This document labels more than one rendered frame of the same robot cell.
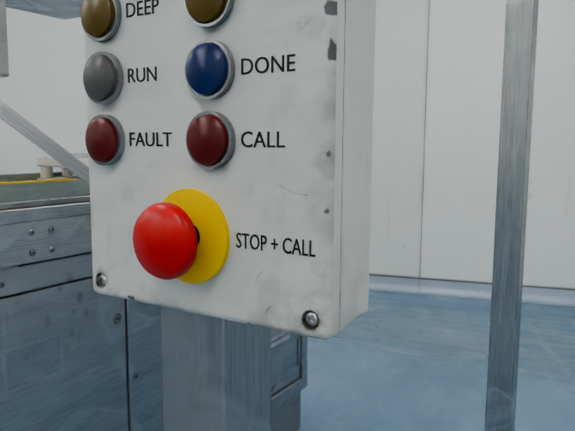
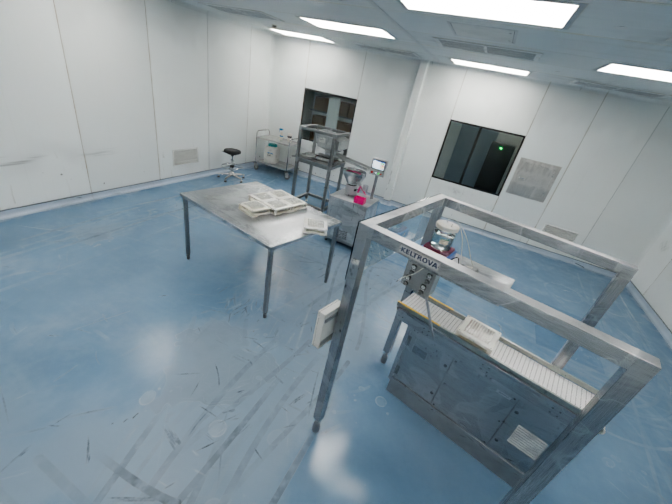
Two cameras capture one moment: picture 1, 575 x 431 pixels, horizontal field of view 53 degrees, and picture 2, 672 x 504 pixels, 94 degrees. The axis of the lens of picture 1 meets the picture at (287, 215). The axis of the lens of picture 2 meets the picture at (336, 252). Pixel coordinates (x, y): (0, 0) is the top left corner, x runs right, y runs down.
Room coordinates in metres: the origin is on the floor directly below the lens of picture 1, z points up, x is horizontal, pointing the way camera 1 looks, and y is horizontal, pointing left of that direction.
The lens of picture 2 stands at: (0.36, -1.38, 2.28)
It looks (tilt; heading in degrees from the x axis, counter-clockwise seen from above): 28 degrees down; 92
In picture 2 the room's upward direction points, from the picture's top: 12 degrees clockwise
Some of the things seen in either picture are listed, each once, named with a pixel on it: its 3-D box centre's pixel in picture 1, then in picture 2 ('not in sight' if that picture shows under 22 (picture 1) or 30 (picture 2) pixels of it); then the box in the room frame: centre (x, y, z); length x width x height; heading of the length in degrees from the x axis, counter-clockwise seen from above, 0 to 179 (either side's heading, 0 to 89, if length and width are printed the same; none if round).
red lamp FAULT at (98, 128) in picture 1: (102, 139); not in sight; (0.35, 0.11, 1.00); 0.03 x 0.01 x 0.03; 58
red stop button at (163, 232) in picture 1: (182, 237); not in sight; (0.31, 0.06, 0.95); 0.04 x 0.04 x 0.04; 58
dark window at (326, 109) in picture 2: not in sight; (326, 119); (-0.82, 6.34, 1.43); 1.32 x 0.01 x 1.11; 162
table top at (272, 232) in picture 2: not in sight; (262, 208); (-0.71, 1.88, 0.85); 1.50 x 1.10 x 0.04; 151
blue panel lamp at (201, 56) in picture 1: (206, 68); not in sight; (0.30, 0.04, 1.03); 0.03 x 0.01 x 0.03; 58
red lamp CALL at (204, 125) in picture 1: (207, 140); not in sight; (0.30, 0.04, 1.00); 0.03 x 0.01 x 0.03; 58
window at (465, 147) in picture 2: not in sight; (475, 158); (2.39, 5.32, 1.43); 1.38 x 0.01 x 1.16; 162
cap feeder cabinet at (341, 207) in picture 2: not in sight; (350, 219); (0.27, 3.31, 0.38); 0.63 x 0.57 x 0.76; 162
